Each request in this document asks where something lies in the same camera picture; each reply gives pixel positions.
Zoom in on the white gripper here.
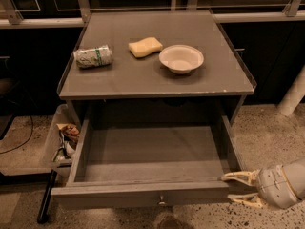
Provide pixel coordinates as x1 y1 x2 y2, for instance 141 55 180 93
221 165 299 209

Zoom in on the grey top drawer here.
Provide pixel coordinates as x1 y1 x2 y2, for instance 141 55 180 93
51 114 251 209

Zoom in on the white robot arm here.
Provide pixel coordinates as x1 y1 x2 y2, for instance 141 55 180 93
221 67 305 209

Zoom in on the grey drawer cabinet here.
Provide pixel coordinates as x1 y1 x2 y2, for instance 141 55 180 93
56 10 257 132

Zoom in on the white bowl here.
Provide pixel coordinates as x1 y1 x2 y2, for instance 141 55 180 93
159 45 204 74

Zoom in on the yellow sponge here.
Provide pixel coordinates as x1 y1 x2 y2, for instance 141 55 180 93
129 37 163 58

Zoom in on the brown snack wrapper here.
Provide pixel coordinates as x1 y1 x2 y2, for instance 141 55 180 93
57 123 80 143

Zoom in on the crushed green white can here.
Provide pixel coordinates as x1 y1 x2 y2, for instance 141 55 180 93
73 45 112 69

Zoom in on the black metal leg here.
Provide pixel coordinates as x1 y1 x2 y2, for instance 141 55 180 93
36 170 57 224

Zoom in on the black cable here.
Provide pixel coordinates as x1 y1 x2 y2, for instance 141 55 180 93
0 113 34 156

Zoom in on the metal railing frame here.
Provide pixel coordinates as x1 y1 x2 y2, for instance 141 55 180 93
0 0 305 28

